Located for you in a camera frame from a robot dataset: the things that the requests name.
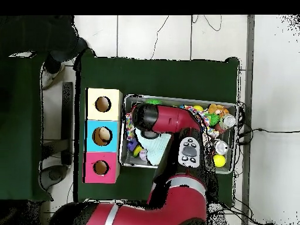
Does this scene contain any brown plush toy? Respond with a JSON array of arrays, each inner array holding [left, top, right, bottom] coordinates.
[[207, 103, 230, 116]]

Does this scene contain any yellow ball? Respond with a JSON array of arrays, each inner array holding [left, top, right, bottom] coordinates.
[[212, 154, 227, 169]]

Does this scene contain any dark green cloth side table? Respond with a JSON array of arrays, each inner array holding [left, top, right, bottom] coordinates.
[[0, 50, 54, 203]]

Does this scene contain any shallow silver mesh bin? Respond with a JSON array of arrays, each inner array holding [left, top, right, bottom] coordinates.
[[118, 94, 238, 175]]

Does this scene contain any person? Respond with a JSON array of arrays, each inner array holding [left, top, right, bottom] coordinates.
[[0, 15, 89, 90]]

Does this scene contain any dark green table cloth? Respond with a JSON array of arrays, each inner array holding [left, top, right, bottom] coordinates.
[[73, 47, 241, 204]]

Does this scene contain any thin black floor cable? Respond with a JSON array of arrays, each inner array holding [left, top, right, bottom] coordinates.
[[150, 15, 170, 60]]

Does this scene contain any colourful dotted cloth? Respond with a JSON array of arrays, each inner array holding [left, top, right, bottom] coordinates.
[[125, 111, 137, 142], [183, 105, 220, 139]]

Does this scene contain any mint green knitted cloth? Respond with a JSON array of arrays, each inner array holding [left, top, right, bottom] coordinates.
[[135, 129, 173, 167]]

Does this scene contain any wooden box with three holes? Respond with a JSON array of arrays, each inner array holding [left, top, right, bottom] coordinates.
[[83, 87, 124, 184]]

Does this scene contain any black power cable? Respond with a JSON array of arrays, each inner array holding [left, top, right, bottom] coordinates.
[[237, 127, 300, 139]]

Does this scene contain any silver drink can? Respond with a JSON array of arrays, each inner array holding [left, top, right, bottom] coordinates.
[[213, 139, 229, 156]]

